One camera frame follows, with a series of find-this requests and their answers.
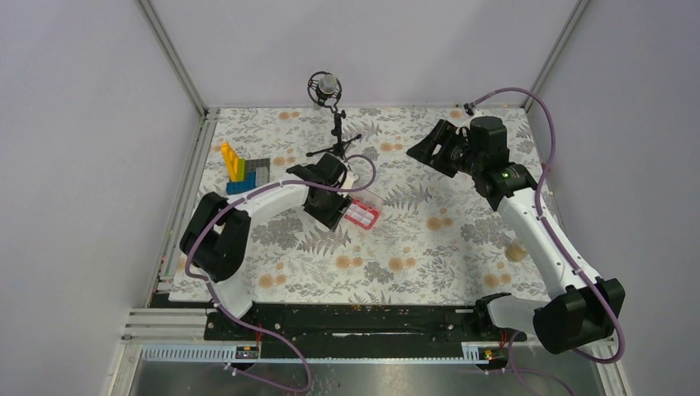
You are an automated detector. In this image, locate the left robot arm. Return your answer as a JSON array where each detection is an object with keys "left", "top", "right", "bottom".
[{"left": 179, "top": 154, "right": 357, "bottom": 339}]

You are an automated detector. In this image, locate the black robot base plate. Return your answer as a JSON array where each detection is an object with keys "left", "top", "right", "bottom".
[{"left": 205, "top": 303, "right": 515, "bottom": 343}]

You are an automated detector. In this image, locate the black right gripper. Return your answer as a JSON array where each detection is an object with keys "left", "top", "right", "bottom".
[{"left": 406, "top": 119, "right": 483, "bottom": 179}]

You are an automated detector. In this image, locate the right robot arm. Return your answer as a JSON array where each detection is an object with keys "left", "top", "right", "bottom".
[{"left": 407, "top": 116, "right": 625, "bottom": 354}]

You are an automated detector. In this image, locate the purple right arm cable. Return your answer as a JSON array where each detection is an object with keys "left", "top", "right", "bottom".
[{"left": 463, "top": 87, "right": 627, "bottom": 396}]

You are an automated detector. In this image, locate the grey microphone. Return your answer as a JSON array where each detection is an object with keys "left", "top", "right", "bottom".
[{"left": 307, "top": 71, "right": 343, "bottom": 109}]

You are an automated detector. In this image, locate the grey lego baseplate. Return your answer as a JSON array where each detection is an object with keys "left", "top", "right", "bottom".
[{"left": 245, "top": 158, "right": 271, "bottom": 186}]

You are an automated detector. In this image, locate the yellow lego block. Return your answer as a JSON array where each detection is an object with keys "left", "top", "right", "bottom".
[{"left": 220, "top": 142, "right": 246, "bottom": 182}]

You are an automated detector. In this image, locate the black microphone tripod stand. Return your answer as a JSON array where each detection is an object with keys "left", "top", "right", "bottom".
[{"left": 305, "top": 106, "right": 362, "bottom": 159}]

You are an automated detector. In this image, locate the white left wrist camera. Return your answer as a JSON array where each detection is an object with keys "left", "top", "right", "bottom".
[{"left": 341, "top": 171, "right": 358, "bottom": 190}]

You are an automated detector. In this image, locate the floral patterned mat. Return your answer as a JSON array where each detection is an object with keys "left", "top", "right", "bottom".
[{"left": 195, "top": 107, "right": 548, "bottom": 305}]

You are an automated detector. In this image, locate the blue lego block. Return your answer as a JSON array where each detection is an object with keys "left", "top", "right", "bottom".
[{"left": 225, "top": 171, "right": 257, "bottom": 196}]

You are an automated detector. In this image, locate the red pill organizer box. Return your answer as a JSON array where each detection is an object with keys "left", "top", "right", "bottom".
[{"left": 344, "top": 190, "right": 384, "bottom": 230}]

